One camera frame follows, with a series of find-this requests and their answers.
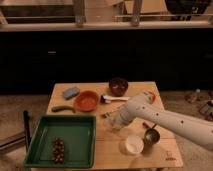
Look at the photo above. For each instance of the wooden window rail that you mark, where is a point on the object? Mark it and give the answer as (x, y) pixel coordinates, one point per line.
(106, 26)

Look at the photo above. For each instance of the orange bowl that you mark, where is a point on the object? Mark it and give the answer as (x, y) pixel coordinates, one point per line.
(86, 101)

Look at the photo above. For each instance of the black chair frame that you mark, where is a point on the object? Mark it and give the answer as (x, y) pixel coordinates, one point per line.
(18, 140)

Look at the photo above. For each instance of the dark brown bowl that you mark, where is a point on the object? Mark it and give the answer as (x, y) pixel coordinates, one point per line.
(118, 86)

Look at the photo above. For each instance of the small metal cup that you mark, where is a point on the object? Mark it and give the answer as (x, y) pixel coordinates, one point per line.
(151, 136)

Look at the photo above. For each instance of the green plastic tray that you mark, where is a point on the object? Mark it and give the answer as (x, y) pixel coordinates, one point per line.
(77, 132)

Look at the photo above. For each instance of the orange apple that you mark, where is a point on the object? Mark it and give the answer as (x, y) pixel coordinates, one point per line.
(153, 96)

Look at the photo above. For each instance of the white plastic cup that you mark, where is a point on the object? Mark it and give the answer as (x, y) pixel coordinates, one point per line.
(134, 145)

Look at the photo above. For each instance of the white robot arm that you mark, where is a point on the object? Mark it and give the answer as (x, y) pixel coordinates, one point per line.
(193, 129)

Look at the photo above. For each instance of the green cucumber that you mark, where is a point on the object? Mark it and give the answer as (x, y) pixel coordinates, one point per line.
(62, 108)

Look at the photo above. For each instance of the dark grape bunch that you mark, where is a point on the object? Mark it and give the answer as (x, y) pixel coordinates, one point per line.
(58, 151)

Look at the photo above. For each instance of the blue sponge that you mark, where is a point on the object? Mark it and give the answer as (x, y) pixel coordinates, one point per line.
(71, 92)

